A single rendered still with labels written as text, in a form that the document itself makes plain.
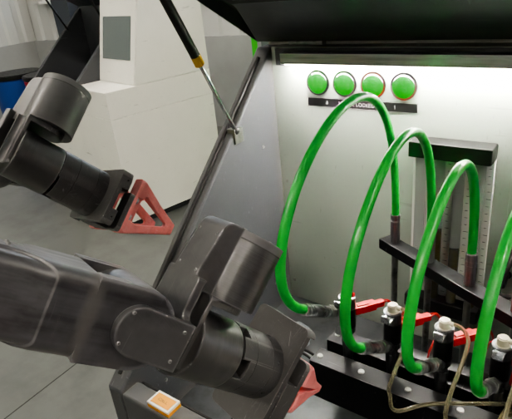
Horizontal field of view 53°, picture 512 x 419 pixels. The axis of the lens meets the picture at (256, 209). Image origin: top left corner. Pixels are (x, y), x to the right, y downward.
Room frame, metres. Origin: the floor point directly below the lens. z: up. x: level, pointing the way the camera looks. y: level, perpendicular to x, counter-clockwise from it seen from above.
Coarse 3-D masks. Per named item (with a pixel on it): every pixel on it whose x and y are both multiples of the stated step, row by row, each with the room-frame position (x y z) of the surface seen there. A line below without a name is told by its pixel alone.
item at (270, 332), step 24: (264, 312) 0.40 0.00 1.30; (264, 336) 0.36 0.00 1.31; (288, 336) 0.37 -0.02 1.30; (312, 336) 0.36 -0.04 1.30; (264, 360) 0.34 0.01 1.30; (288, 360) 0.35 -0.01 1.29; (240, 384) 0.32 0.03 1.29; (264, 384) 0.34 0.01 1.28; (240, 408) 0.34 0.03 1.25; (264, 408) 0.33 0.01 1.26
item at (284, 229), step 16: (352, 96) 0.73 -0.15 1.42; (368, 96) 0.76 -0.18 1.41; (336, 112) 0.69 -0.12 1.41; (384, 112) 0.81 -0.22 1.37; (320, 128) 0.67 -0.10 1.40; (384, 128) 0.83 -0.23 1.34; (320, 144) 0.65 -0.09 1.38; (304, 160) 0.63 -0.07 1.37; (304, 176) 0.61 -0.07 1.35; (288, 208) 0.59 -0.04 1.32; (288, 224) 0.58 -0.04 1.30; (288, 304) 0.57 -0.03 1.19
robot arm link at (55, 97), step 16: (32, 80) 0.61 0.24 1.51; (48, 80) 0.59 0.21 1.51; (64, 80) 0.59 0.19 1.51; (32, 96) 0.58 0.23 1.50; (48, 96) 0.57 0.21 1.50; (64, 96) 0.58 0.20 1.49; (80, 96) 0.59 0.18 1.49; (16, 112) 0.59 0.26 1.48; (32, 112) 0.56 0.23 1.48; (48, 112) 0.56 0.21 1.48; (64, 112) 0.57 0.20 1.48; (80, 112) 0.59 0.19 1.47; (0, 128) 0.56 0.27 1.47; (64, 128) 0.56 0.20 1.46; (0, 144) 0.56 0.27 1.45
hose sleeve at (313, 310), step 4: (304, 304) 0.61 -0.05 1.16; (308, 304) 0.61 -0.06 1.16; (312, 304) 0.62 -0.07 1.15; (316, 304) 0.63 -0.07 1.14; (320, 304) 0.65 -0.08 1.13; (308, 308) 0.61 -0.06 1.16; (312, 308) 0.61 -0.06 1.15; (316, 308) 0.62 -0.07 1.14; (320, 308) 0.63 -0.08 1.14; (324, 308) 0.64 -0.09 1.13; (328, 308) 0.65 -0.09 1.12; (308, 312) 0.60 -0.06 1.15; (312, 312) 0.61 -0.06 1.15; (316, 312) 0.62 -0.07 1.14; (320, 312) 0.63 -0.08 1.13; (324, 312) 0.63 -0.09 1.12; (328, 312) 0.64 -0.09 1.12; (308, 316) 0.61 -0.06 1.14; (312, 316) 0.61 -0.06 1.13; (316, 316) 0.62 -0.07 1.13; (320, 316) 0.63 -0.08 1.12; (324, 316) 0.64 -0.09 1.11; (328, 316) 0.65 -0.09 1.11
